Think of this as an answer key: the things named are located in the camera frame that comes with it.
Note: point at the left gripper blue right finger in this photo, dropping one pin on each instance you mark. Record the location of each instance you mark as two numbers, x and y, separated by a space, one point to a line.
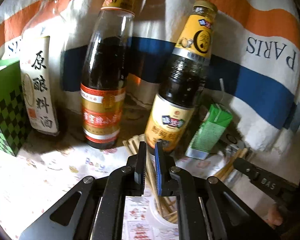
163 162

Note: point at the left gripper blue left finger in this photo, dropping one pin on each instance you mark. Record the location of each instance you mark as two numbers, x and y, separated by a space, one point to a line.
138 164

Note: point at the wooden chopstick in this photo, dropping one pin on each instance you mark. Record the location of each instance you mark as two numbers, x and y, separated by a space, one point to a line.
151 174

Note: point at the right hand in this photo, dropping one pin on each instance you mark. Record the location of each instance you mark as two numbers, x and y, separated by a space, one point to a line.
274 217

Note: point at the wooden chopsticks bundle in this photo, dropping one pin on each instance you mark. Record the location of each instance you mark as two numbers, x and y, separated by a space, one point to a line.
218 164

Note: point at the oyster sauce bottle yellow label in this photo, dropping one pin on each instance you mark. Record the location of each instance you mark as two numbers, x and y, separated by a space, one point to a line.
184 80

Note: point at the white round cup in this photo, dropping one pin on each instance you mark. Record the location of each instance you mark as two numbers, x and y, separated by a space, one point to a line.
156 220

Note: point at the green drink carton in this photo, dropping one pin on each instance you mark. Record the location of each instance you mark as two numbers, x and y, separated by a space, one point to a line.
210 131

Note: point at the dark vinegar bottle red cap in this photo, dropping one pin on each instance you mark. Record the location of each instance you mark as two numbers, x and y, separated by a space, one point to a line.
105 71

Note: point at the printed christmas table cloth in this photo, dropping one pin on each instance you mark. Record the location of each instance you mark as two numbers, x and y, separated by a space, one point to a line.
43 172

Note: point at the striped paris cloth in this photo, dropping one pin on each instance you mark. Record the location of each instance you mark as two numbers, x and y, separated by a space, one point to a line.
255 50

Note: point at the green checkered box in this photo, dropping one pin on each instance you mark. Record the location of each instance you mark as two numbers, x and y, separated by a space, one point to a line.
14 122

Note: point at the clear cooking wine bottle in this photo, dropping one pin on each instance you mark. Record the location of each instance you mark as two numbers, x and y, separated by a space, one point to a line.
35 67

